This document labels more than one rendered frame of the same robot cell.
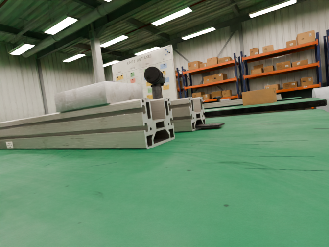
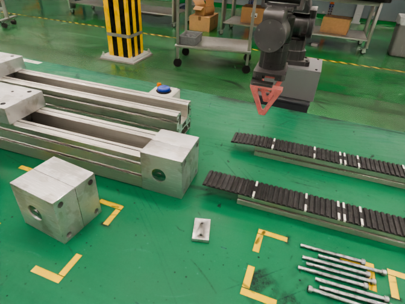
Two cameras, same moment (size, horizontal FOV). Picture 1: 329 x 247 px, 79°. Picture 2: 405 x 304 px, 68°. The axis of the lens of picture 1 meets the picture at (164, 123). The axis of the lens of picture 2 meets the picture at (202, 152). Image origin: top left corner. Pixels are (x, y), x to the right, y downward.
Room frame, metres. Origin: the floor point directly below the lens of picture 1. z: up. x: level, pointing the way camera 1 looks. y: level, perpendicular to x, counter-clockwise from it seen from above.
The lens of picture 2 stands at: (1.49, 0.56, 1.21)
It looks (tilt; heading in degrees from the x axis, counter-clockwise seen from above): 34 degrees down; 165
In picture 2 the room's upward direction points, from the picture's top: 3 degrees clockwise
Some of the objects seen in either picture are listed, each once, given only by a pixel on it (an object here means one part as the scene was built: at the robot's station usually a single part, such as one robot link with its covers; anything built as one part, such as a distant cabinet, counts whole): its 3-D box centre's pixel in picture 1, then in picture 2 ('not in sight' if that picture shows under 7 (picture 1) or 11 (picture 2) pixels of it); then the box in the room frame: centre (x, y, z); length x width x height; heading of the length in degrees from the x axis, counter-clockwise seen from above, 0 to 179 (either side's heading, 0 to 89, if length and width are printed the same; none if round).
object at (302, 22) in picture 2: not in sight; (299, 28); (0.52, 1.13, 1.00); 0.09 x 0.05 x 0.10; 145
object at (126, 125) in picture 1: (43, 131); (60, 96); (0.58, 0.35, 0.82); 0.80 x 0.10 x 0.09; 58
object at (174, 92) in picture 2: not in sight; (163, 100); (0.62, 0.65, 0.81); 0.10 x 0.08 x 0.06; 148
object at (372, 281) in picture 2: not in sight; (340, 272); (1.26, 0.87, 0.78); 0.11 x 0.01 x 0.01; 59
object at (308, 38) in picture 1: (279, 78); not in sight; (8.71, -5.16, 1.59); 2.83 x 0.98 x 3.17; 56
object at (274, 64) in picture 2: not in sight; (273, 57); (0.90, 0.86, 1.02); 0.10 x 0.07 x 0.07; 150
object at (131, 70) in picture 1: (146, 105); not in sight; (3.99, 0.32, 0.97); 1.50 x 0.50 x 1.95; 56
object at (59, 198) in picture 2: not in sight; (64, 194); (1.04, 0.42, 0.83); 0.11 x 0.10 x 0.10; 140
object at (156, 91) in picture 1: (159, 98); not in sight; (0.80, 0.01, 0.89); 0.20 x 0.08 x 0.22; 170
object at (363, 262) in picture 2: not in sight; (331, 253); (1.22, 0.87, 0.78); 0.11 x 0.01 x 0.01; 59
